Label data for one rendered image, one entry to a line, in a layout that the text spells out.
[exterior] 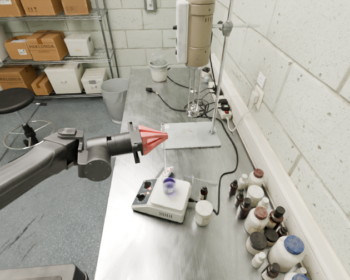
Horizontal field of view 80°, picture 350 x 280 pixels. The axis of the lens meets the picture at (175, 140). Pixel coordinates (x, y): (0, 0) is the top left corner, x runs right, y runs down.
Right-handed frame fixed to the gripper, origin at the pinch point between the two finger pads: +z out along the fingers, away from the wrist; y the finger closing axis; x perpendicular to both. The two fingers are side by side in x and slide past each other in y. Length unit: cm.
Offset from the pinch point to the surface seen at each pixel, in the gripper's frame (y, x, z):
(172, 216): -6.9, 31.2, 0.1
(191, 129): 40, 34, 24
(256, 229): -19.3, 30.0, 25.2
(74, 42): 225, 37, -47
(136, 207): 0.3, 31.5, -11.2
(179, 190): -0.4, 26.3, 4.7
